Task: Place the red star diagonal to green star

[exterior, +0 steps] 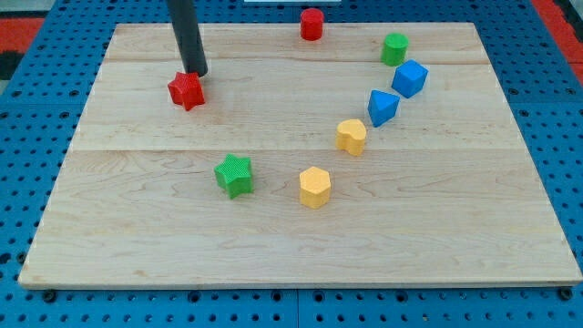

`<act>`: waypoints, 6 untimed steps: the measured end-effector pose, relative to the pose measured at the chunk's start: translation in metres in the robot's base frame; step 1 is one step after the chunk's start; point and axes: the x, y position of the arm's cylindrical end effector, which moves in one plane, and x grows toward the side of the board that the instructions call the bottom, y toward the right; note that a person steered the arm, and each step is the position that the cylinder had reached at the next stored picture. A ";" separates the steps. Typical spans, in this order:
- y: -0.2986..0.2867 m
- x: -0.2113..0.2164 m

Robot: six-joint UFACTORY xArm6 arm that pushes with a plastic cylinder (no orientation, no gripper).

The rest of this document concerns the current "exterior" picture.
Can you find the red star block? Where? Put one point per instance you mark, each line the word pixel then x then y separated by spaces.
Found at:
pixel 186 90

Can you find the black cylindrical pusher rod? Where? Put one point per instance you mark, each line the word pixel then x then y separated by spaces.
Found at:
pixel 185 25

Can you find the yellow hexagon block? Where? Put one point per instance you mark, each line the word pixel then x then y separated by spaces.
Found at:
pixel 315 187

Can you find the green cylinder block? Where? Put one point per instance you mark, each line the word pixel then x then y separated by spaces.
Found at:
pixel 394 49

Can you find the blue triangle block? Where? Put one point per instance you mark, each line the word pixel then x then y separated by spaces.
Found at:
pixel 382 106

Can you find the blue cube block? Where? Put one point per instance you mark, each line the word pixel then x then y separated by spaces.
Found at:
pixel 409 78

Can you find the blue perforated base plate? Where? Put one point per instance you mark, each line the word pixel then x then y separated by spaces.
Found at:
pixel 44 100

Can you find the green star block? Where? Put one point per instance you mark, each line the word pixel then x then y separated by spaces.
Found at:
pixel 234 175

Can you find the yellow heart block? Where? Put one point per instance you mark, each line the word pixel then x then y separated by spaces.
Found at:
pixel 351 136

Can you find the light wooden board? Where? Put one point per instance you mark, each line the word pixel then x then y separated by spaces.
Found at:
pixel 444 194

